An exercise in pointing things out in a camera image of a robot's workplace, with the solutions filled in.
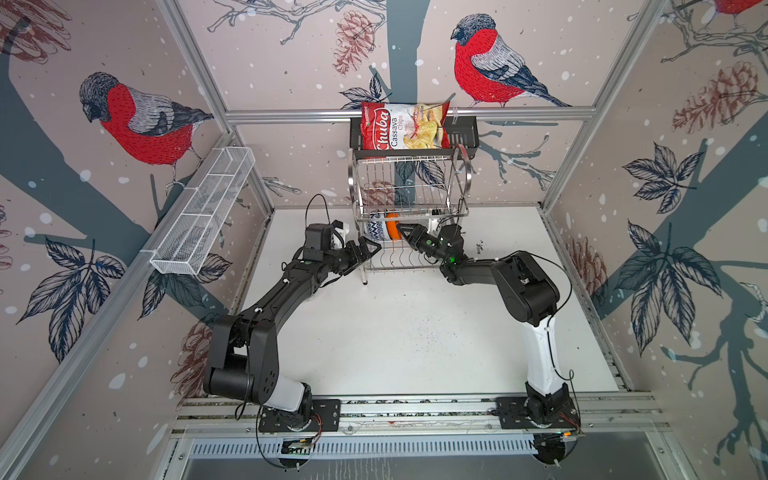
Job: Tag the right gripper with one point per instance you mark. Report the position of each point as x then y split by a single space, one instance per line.
417 237

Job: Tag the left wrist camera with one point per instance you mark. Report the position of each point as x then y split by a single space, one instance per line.
326 237

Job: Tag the red patterned bowl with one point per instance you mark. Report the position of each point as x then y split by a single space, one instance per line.
374 228

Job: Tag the red cassava chips bag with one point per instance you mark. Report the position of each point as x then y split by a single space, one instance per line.
393 126

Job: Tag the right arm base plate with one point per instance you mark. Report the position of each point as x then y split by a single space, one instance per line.
516 413

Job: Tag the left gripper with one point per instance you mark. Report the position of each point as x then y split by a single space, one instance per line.
354 257

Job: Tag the blue floral ceramic bowl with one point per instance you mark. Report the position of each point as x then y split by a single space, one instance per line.
384 223

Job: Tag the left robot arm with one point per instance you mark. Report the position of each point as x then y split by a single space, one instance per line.
243 357

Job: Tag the white wire mesh shelf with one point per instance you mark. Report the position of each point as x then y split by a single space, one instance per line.
189 241

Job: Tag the black wall basket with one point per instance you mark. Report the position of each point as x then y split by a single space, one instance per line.
461 130

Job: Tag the aluminium front rail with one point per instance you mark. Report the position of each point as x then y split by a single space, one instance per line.
460 414

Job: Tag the orange plastic bowl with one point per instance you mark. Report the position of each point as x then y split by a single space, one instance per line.
392 226

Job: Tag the stainless steel dish rack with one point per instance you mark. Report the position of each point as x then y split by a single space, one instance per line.
428 187

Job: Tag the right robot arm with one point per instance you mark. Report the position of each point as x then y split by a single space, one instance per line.
530 297

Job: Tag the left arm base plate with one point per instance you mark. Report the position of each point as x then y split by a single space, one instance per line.
318 414

